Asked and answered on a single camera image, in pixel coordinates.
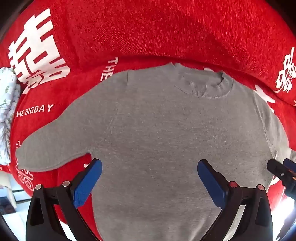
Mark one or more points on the white floral cloth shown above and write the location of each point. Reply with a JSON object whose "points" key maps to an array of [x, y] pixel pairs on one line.
{"points": [[6, 109]]}

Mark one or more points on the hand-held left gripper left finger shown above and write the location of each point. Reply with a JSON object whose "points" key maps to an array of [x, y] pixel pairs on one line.
{"points": [[86, 185]]}

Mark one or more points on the grey knit sweater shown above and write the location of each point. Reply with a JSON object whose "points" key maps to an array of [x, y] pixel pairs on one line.
{"points": [[166, 129]]}

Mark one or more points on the red printed blanket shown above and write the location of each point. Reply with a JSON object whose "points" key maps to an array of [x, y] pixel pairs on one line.
{"points": [[161, 30]]}

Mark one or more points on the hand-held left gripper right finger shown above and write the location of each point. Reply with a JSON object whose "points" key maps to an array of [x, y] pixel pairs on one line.
{"points": [[213, 185]]}

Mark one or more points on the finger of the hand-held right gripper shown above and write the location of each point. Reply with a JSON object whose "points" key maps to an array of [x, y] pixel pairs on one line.
{"points": [[290, 163], [277, 168]]}

